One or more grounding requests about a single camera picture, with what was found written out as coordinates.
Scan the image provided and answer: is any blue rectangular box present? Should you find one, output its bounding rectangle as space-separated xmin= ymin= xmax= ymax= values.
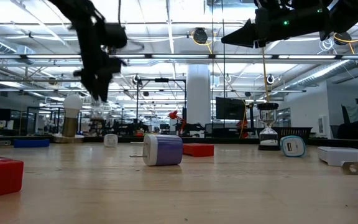
xmin=13 ymin=138 xmax=50 ymax=149

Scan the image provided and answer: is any white bulb on wooden base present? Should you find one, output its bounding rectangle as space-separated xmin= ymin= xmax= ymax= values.
xmin=52 ymin=93 xmax=85 ymax=144

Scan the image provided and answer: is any blue white USB charger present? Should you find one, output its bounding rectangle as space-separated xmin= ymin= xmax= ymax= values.
xmin=279 ymin=135 xmax=307 ymax=158

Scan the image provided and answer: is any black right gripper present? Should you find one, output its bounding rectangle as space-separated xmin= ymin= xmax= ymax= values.
xmin=221 ymin=6 xmax=332 ymax=49

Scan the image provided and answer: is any black gantry frame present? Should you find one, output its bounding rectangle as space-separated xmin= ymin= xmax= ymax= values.
xmin=134 ymin=77 xmax=188 ymax=131

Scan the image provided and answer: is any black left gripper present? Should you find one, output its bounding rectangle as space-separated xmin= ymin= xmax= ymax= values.
xmin=73 ymin=46 xmax=127 ymax=103

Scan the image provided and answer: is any yellow cable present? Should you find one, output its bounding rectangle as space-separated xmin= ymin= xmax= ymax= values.
xmin=259 ymin=46 xmax=272 ymax=104

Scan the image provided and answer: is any white pillar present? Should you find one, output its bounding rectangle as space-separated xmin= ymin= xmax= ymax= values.
xmin=186 ymin=64 xmax=212 ymax=134

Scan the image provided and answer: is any green white USB charger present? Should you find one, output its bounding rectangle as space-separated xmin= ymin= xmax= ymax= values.
xmin=103 ymin=133 xmax=119 ymax=148

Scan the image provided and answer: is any white sand hourglass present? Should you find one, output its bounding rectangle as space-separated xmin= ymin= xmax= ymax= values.
xmin=256 ymin=102 xmax=280 ymax=151

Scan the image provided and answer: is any black aluminium table frame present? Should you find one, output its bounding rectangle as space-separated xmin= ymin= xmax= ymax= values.
xmin=0 ymin=135 xmax=358 ymax=149

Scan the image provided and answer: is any black plastic basket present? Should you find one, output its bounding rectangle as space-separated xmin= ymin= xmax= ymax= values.
xmin=272 ymin=126 xmax=313 ymax=146

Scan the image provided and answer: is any white rectangular box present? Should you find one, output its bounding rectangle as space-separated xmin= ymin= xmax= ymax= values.
xmin=317 ymin=146 xmax=358 ymax=167

